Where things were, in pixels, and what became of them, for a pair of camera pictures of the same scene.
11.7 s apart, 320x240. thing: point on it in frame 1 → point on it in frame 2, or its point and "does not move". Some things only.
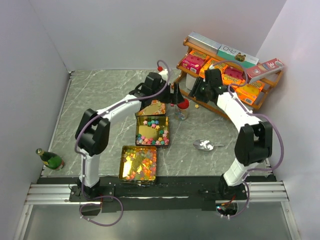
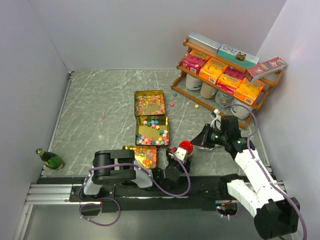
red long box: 263,69 does not move
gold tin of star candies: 152,130 does not move
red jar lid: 183,105 → 187,145
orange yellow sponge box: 248,93 does not move
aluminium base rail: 50,194 does not move
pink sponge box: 193,61 does not move
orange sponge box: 217,64 does not move
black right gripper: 195,91 → 202,139
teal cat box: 237,56 does not move
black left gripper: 175,98 → 171,158
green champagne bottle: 51,160 does not move
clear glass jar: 180,114 → 189,154
